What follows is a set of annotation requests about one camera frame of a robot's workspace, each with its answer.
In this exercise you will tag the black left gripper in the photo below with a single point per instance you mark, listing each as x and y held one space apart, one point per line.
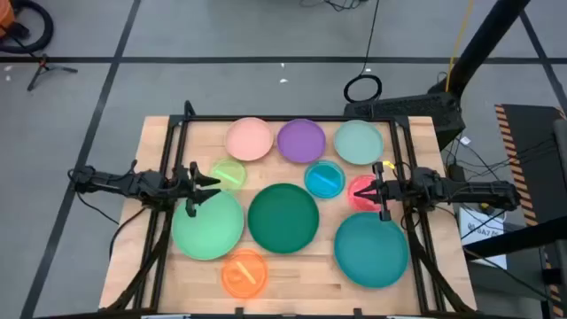
184 184

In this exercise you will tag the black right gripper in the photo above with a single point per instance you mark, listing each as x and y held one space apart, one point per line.
394 190

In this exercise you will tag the clear pink small plate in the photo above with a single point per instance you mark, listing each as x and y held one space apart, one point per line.
363 181

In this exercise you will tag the clear green small plate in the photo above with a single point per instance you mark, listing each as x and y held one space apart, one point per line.
230 170

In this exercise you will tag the light green large plate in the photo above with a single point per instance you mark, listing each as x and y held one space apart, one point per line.
208 228

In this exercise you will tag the clear blue small plate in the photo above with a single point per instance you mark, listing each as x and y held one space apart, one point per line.
324 179

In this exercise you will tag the pale sage plastic plate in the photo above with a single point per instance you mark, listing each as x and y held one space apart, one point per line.
359 142

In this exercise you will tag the pink plastic plate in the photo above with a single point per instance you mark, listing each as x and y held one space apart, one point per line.
249 139

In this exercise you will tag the dark green large plate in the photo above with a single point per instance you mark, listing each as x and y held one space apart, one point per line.
283 218

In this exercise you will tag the purple plastic plate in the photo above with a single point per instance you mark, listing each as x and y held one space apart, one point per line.
301 141

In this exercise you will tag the clear orange small plate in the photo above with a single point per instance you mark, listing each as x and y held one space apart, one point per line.
244 273

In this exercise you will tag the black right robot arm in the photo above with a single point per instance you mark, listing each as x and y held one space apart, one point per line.
469 191

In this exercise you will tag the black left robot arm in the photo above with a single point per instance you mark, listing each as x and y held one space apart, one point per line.
133 184

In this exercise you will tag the yellow gripper tag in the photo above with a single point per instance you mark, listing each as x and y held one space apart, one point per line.
390 165

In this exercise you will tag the green stacked bowls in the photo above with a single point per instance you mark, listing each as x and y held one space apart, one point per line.
371 250

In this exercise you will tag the black computer case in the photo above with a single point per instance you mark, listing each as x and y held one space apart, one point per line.
407 106

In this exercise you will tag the small white tag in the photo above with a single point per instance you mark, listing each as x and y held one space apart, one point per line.
465 140

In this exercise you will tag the white printed box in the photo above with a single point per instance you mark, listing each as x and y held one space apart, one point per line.
476 230

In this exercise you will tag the yellow plug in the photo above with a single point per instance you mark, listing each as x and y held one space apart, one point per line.
485 206

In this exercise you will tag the black metal beam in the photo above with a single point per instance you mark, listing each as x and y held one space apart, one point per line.
522 237

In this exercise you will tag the black hazard-striped platform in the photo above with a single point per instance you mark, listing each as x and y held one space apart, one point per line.
536 146

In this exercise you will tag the black tripod stand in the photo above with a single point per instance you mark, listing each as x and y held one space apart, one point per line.
44 66

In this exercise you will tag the orange vacuum cleaner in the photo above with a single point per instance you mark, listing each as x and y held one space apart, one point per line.
5 15

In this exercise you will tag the black metal table frame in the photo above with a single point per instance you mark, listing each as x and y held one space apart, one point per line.
288 118

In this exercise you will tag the grey metal post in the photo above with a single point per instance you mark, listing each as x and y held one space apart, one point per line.
561 150

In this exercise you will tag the black camera mast pole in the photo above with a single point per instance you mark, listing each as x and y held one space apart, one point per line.
487 35

